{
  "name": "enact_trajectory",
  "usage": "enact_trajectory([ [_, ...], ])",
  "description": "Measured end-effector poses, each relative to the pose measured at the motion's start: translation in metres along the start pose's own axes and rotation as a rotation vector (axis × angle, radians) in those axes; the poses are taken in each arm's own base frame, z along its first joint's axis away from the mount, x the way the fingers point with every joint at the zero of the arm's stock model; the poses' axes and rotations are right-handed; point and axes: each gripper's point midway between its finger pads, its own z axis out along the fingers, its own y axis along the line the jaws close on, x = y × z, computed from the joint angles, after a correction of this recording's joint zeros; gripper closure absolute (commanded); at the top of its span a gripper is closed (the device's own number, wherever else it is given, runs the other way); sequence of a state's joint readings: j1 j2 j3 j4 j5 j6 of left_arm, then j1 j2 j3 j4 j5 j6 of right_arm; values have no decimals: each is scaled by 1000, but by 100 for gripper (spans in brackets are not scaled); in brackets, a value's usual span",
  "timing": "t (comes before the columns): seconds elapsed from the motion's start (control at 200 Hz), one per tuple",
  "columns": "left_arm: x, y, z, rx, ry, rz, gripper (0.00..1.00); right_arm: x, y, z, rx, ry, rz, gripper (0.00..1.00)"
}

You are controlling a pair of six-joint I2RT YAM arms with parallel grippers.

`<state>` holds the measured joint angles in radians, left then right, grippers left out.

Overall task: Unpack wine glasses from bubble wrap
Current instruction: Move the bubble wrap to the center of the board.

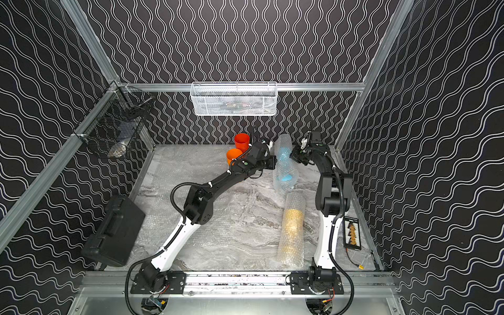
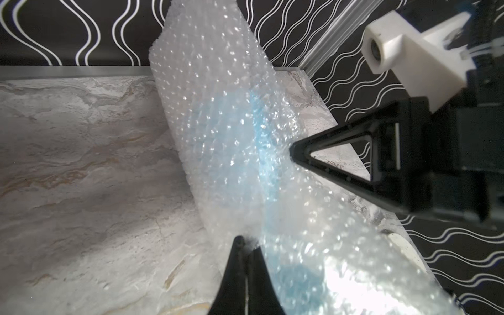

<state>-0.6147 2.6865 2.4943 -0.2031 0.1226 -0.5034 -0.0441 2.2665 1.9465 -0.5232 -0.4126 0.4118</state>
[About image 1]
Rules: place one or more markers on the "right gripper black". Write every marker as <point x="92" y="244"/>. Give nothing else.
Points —
<point x="294" y="154"/>

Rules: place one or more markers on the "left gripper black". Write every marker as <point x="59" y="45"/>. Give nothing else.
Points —
<point x="270" y="158"/>

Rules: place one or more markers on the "red wine glass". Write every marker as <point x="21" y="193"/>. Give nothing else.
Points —
<point x="242" y="141"/>

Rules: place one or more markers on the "orange glass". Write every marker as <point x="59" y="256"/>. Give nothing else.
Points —
<point x="233" y="154"/>

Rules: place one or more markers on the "yellow glass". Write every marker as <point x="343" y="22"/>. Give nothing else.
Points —
<point x="291" y="244"/>

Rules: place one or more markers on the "blue glass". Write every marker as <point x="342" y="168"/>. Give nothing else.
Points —
<point x="288" y="178"/>

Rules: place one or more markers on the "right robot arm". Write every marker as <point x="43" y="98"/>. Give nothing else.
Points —
<point x="332" y="202"/>

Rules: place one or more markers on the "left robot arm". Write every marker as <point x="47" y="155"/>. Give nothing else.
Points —
<point x="195" y="203"/>

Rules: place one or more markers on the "black box with orange parts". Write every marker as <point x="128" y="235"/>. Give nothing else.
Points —
<point x="352" y="239"/>

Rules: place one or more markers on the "black plastic case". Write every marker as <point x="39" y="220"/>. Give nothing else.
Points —
<point x="113" y="242"/>

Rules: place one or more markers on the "white wire basket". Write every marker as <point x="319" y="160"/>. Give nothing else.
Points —
<point x="234" y="98"/>

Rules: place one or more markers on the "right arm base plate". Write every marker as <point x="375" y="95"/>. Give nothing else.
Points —
<point x="302" y="283"/>

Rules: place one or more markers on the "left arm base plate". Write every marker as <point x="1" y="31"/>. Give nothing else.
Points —
<point x="168" y="282"/>

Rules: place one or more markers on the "black wire basket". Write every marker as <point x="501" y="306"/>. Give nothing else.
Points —
<point x="117" y="127"/>

